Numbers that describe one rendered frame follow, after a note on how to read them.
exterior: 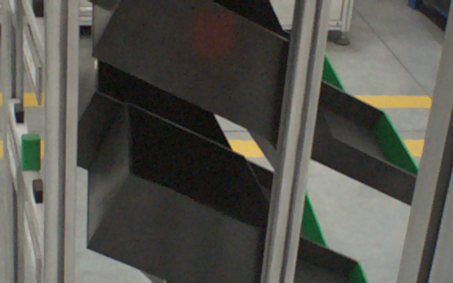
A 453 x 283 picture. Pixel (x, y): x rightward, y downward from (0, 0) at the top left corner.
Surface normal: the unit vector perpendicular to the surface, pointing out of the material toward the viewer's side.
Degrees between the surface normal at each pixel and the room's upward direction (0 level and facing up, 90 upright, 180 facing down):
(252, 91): 90
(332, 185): 0
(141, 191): 90
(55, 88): 90
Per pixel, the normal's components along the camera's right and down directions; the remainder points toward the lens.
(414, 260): -0.96, 0.05
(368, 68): 0.08, -0.89
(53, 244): 0.28, 0.45
